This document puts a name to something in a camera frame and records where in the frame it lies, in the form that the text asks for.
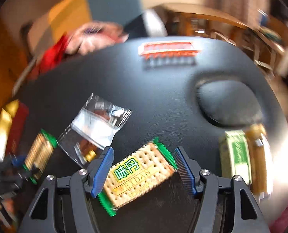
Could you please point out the small green box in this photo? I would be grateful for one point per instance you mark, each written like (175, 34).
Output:
(238, 155)

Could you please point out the red and gold box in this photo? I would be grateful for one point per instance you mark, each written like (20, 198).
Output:
(3, 131)

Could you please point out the red cloth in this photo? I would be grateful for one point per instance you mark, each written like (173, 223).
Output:
(51, 55)

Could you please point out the green-ended cracker packet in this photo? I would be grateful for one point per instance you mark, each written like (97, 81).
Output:
(38, 150)
(134, 177)

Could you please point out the orange plastic rack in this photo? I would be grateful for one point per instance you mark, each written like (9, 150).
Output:
(168, 48)

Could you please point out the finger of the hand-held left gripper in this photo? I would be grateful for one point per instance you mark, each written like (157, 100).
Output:
(15, 168)

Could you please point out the wooden side table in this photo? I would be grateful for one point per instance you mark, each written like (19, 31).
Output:
(207, 12)

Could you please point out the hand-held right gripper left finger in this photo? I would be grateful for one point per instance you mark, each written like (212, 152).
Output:
(102, 172)

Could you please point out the gold jar with clear lid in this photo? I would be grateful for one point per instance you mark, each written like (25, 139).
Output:
(258, 145)

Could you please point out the clear plastic parts bag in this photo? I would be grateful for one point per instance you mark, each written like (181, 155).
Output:
(93, 126)

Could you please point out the blue and yellow sofa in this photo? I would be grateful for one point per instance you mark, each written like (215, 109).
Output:
(110, 0)

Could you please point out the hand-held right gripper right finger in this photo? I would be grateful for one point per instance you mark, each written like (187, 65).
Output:
(185, 172)

